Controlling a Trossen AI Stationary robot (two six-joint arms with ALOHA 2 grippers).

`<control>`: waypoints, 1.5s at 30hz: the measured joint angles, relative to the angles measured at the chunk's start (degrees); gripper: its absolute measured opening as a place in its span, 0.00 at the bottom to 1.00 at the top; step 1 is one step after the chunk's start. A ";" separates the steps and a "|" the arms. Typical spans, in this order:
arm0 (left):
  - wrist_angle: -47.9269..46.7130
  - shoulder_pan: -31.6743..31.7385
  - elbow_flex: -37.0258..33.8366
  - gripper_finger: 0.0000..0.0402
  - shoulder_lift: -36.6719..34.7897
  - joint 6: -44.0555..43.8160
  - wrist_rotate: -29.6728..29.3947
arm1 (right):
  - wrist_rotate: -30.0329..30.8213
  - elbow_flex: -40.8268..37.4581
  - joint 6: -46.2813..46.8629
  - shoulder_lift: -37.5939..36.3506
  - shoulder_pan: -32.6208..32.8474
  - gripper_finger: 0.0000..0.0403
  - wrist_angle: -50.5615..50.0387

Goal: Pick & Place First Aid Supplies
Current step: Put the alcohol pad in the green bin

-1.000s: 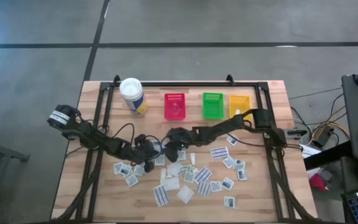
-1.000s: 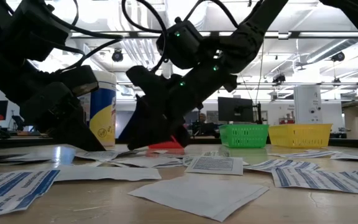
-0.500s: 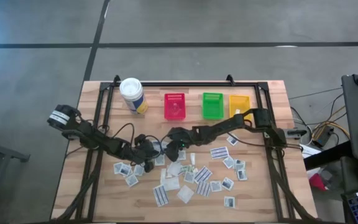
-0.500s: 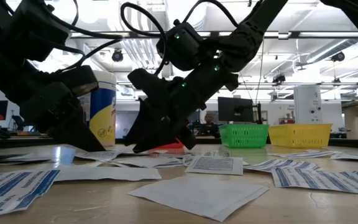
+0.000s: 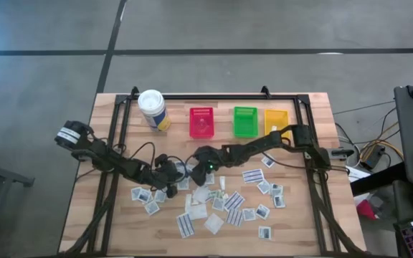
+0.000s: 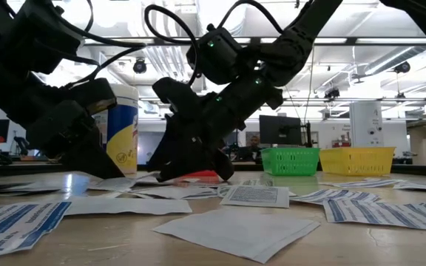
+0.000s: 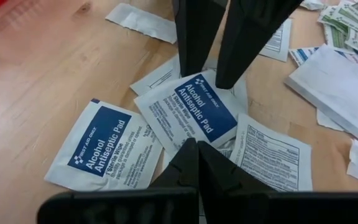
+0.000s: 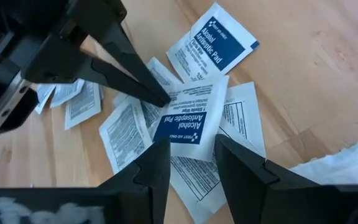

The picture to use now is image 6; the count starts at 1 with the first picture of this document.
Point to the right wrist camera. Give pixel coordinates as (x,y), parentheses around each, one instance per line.
(176,92)

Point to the yellow plastic basket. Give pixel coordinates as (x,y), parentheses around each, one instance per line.
(357,160)

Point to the black ceiling camera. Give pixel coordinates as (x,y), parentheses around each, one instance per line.
(332,93)
(402,67)
(140,67)

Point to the black background robot arm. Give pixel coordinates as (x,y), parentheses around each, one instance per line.
(22,145)

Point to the green plastic basket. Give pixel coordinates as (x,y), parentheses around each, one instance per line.
(290,162)

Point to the person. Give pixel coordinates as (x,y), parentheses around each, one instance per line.
(251,147)

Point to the plain white bandage wrapper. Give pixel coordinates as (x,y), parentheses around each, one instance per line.
(124,207)

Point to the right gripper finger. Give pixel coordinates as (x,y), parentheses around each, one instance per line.
(223,168)
(172,155)

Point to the black computer monitor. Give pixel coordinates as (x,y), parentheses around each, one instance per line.
(279,129)

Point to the white gauze pad packet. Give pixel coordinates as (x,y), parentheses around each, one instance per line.
(235,232)
(172,192)

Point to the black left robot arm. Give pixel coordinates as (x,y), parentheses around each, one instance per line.
(13,37)

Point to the white column panel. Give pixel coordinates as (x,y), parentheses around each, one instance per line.
(366,122)

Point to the small green print bandage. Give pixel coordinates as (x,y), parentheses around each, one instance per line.
(257,182)

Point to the red plastic basket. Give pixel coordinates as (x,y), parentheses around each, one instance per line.
(198,176)

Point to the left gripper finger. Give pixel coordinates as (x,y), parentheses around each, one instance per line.
(92,159)

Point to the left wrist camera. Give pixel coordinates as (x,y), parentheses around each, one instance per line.
(89,96)

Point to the wipes canister with white lid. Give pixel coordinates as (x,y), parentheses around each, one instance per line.
(124,140)

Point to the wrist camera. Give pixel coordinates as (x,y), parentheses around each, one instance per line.
(176,92)
(89,96)

